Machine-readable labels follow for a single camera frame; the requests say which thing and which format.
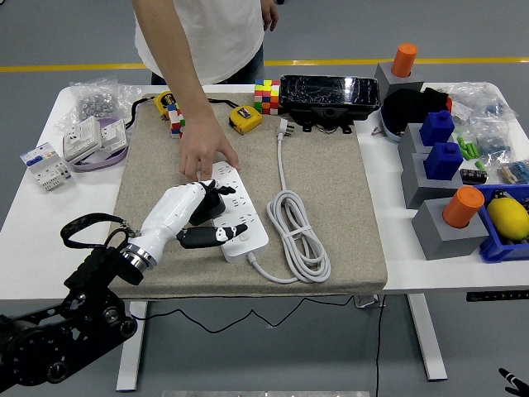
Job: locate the person's right hand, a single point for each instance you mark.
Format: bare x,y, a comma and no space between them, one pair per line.
202,140

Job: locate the blue plastic bin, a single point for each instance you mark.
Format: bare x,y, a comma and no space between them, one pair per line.
494,248

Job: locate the black plug adapter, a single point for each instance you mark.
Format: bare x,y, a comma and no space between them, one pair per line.
211,207

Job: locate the colourful puzzle cube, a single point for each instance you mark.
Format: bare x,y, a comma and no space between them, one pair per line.
266,97
175,122

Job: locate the black device cracked glossy top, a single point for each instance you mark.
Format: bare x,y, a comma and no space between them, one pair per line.
326,93

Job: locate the grey-brown mat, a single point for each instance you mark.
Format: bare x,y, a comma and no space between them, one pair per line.
330,186

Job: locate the black component strip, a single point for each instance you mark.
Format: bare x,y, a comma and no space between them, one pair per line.
473,175

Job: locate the person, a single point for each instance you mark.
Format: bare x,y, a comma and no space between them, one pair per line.
223,37

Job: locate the lilac tape roll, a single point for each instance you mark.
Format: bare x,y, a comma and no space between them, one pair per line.
99,164

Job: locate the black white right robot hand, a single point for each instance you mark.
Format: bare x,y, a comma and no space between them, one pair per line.
520,382

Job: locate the round yellow tape measure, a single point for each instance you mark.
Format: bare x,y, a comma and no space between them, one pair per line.
161,102

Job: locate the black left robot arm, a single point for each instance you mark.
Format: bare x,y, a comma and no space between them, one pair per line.
99,264

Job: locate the person's right forearm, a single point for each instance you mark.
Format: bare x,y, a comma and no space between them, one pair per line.
173,62

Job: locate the clear bag of blue parts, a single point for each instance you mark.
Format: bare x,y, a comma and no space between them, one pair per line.
492,142
479,101

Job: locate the white table leg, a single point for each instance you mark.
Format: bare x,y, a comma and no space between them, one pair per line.
427,339
132,360

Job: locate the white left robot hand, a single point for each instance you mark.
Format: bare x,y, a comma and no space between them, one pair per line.
173,215

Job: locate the small black white toy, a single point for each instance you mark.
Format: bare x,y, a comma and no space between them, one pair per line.
499,193

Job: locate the white blue circuit breaker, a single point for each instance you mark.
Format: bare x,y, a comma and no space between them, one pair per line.
43,161

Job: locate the person's left hand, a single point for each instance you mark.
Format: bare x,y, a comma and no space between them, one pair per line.
269,14

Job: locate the white power strip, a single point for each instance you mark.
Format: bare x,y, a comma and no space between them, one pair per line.
254,249

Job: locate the white blue dish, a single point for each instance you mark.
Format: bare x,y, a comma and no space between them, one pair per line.
388,131

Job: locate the clear bag of resistors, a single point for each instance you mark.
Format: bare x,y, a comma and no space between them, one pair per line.
514,171

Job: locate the orange cylinder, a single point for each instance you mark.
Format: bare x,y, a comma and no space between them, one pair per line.
463,207
404,60

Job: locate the grey block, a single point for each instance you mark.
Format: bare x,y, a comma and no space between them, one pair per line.
409,142
386,78
446,244
417,190

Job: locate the square yellow tape measure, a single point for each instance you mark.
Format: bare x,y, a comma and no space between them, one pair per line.
246,120

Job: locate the green plastic pegs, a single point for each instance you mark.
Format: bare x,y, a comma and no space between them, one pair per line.
468,149

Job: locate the blue block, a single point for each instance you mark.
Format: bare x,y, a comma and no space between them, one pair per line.
442,161
436,128

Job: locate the black cloth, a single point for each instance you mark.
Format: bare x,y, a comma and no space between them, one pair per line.
403,109

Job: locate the black table control panel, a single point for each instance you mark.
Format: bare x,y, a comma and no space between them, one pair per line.
496,295

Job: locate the small metal bracket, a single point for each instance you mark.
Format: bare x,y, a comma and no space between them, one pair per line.
375,131

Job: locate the white wall socket panel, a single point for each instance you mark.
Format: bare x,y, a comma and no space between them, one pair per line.
112,134
80,138

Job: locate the yellow lemon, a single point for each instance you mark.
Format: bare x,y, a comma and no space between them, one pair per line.
508,217

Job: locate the clear bag of metal nuts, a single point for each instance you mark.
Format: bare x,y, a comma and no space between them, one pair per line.
93,103

